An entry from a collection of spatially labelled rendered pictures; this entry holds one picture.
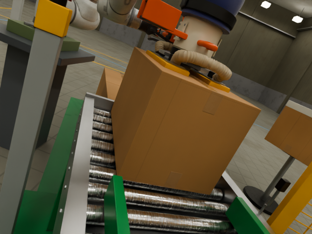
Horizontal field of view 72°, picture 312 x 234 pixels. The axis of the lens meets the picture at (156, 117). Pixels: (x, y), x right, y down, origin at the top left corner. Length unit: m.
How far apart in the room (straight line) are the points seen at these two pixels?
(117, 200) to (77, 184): 0.13
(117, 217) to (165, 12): 0.48
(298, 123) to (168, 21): 1.72
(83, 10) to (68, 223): 1.26
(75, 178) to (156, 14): 0.48
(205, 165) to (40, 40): 0.66
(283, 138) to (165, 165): 1.52
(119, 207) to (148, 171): 0.26
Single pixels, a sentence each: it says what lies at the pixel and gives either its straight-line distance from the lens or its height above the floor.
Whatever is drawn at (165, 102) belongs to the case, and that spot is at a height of 0.86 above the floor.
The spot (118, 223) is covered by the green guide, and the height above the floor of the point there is 0.64.
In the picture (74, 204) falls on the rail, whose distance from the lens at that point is 0.59.
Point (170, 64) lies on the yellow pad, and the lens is 0.76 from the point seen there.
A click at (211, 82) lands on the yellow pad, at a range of 0.84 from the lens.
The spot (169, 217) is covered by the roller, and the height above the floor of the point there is 0.55.
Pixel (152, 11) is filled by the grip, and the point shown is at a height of 1.07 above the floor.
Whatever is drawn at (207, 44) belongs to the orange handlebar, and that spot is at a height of 1.07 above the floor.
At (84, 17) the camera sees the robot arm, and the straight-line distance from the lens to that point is 1.55.
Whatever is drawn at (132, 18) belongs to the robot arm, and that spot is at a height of 1.07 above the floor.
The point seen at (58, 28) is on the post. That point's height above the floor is 0.95.
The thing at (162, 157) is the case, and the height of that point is 0.67.
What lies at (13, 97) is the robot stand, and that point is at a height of 0.38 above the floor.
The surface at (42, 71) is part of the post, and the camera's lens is 0.65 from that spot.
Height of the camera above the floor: 1.01
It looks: 18 degrees down
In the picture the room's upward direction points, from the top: 24 degrees clockwise
